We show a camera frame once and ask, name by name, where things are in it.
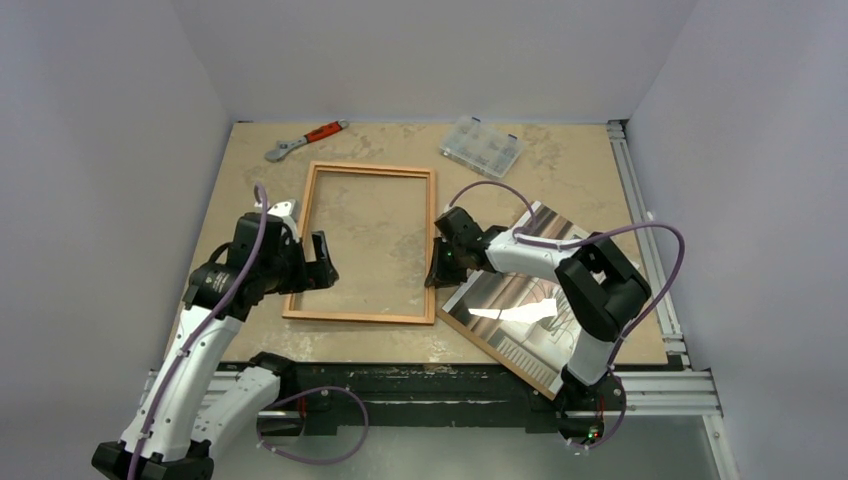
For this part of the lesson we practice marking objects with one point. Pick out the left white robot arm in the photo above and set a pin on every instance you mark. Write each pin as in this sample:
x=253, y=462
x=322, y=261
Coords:
x=171, y=437

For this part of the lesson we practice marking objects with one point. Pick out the photo print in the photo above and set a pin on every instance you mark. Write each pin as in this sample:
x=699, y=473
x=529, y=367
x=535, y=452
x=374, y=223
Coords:
x=523, y=311

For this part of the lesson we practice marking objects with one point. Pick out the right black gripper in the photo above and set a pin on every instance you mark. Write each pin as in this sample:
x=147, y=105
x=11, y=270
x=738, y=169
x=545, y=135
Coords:
x=448, y=254

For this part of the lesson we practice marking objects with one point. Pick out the red handled adjustable wrench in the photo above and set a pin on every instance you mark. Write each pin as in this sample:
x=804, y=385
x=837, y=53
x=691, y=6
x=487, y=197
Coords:
x=284, y=148

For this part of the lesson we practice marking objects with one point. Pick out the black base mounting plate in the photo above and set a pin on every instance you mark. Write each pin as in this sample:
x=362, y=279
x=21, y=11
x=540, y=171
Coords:
x=327, y=396

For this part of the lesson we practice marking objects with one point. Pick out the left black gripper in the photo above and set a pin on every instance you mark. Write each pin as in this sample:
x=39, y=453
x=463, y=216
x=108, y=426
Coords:
x=310, y=275

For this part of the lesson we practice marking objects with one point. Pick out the clear plastic organizer box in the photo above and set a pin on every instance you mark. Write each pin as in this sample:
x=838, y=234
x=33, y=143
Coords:
x=481, y=147

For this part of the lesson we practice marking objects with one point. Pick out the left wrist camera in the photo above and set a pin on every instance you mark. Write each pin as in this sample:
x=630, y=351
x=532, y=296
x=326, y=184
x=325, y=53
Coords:
x=288, y=211

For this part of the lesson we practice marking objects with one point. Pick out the orange wooden picture frame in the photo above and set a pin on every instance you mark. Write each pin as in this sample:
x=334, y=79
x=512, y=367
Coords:
x=378, y=223

